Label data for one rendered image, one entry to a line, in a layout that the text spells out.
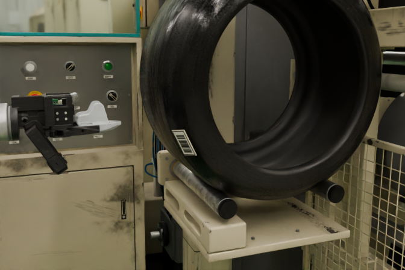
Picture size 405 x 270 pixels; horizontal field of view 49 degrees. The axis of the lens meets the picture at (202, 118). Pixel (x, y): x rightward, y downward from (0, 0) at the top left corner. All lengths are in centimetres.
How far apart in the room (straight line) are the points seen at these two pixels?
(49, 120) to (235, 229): 45
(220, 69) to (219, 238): 52
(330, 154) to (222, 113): 40
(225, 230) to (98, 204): 66
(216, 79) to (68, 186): 59
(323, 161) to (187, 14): 44
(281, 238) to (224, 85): 48
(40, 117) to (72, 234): 71
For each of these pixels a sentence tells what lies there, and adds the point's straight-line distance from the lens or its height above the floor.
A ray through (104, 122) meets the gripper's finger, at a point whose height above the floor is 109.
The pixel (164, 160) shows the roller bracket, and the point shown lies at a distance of 125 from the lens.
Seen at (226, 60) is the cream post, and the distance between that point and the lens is 130.
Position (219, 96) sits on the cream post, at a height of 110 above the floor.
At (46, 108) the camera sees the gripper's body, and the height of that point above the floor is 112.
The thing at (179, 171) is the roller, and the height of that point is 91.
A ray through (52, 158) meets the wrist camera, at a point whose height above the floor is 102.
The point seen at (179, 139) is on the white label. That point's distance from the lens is 89.
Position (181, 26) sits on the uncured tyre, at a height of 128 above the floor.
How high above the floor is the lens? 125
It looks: 10 degrees down
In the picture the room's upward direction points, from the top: straight up
